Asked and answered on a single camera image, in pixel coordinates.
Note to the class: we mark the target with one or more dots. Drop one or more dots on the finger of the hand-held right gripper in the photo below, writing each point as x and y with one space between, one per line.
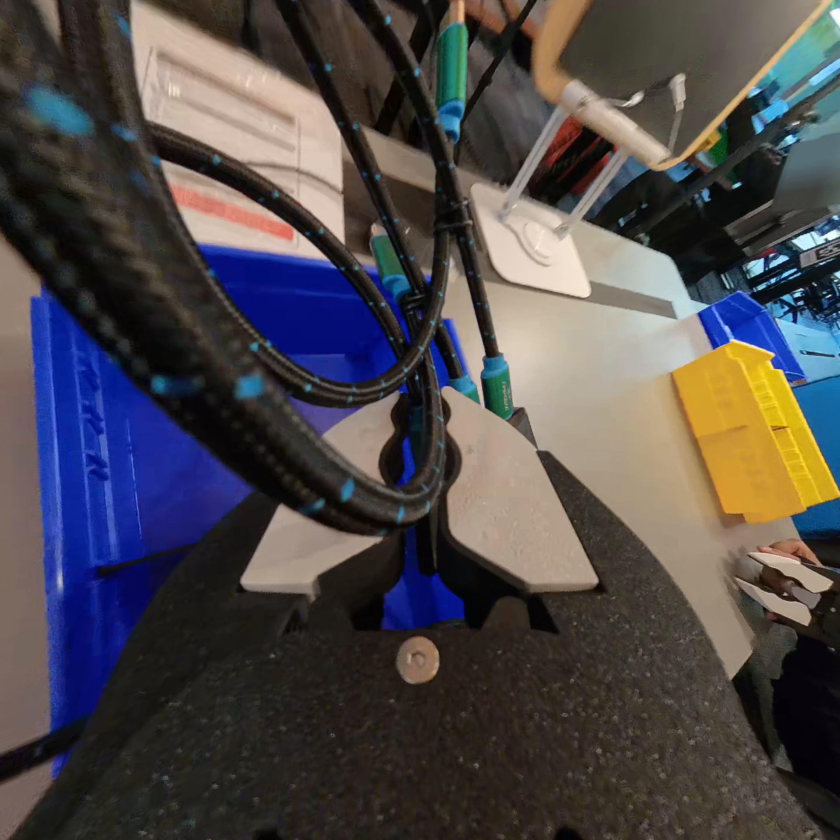
800 574
774 600

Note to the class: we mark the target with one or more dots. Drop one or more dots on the white lamp base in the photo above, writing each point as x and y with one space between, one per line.
538 249

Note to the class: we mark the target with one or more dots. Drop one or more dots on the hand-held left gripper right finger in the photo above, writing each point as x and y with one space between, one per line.
512 499

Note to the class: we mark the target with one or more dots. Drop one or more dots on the large blue plastic bin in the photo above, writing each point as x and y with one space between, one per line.
164 459

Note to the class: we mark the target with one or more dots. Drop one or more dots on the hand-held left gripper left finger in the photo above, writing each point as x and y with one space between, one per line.
295 558

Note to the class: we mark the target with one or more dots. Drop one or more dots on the black panel yellow edge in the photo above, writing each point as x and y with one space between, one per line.
656 39

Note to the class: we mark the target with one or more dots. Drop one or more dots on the yellow plastic bin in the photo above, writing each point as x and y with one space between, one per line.
741 426

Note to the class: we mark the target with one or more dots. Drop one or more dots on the person's right hand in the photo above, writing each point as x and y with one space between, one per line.
791 548

